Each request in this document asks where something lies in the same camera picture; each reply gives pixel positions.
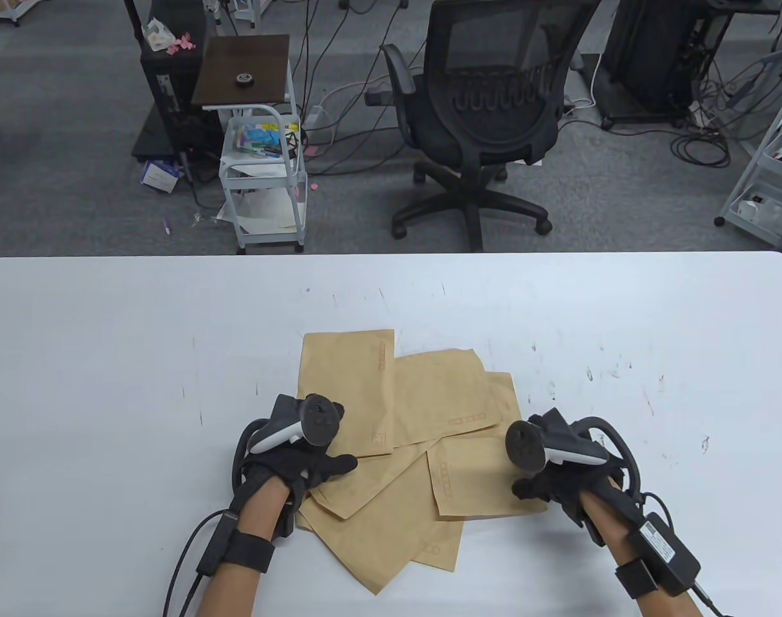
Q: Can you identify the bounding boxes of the coiled black cable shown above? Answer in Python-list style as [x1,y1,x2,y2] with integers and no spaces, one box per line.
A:
[670,119,732,169]

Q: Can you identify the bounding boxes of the black mesh office chair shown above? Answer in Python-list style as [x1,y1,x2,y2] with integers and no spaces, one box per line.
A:
[364,0,602,253]

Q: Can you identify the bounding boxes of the person's left hand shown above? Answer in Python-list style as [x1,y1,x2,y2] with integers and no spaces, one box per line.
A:
[236,393,359,513]

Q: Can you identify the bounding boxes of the dark brown wooden board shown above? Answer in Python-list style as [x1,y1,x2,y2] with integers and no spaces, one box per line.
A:
[191,35,290,107]

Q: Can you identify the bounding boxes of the person's right forearm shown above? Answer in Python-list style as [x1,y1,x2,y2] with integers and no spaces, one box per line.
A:
[580,492,706,617]

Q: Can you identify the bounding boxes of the person's left forearm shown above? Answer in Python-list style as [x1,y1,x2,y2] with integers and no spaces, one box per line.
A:
[195,477,292,617]

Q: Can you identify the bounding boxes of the white rolling cart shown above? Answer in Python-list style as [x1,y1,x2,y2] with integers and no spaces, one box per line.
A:
[218,61,309,255]

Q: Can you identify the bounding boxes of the black computer tower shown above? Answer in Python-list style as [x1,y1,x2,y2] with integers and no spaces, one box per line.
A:
[140,0,208,155]

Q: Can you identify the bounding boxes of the white shelf trolley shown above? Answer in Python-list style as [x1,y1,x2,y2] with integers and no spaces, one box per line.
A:
[714,77,782,251]

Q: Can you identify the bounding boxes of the black sensor box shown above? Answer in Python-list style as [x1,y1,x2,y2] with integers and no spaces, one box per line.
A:
[625,511,702,595]
[197,511,238,576]

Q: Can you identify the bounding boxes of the black equipment cabinet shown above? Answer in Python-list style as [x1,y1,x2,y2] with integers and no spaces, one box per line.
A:
[604,0,709,126]

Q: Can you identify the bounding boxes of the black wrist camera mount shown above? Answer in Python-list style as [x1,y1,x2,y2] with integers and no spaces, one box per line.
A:
[274,492,299,541]

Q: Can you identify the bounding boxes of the crumpled white tissue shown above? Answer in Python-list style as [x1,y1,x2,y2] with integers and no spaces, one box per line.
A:
[143,18,173,52]

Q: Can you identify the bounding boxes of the black wrist strap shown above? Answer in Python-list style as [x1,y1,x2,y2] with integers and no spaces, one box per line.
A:
[614,558,661,602]
[222,528,277,574]

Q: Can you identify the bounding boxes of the person's right hand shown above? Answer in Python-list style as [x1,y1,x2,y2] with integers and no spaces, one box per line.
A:
[511,463,626,531]

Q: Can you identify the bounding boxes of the black cable with knob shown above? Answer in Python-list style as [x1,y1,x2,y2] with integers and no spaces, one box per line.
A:
[689,578,729,617]

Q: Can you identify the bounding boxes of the white paper sheets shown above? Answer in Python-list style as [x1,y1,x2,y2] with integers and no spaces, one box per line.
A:
[236,193,298,233]

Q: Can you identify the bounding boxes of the blue white cardboard box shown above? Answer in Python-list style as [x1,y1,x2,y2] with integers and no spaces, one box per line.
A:
[140,159,181,195]

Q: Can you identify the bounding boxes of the pile of brown envelopes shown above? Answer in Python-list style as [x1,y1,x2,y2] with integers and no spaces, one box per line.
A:
[296,329,549,596]

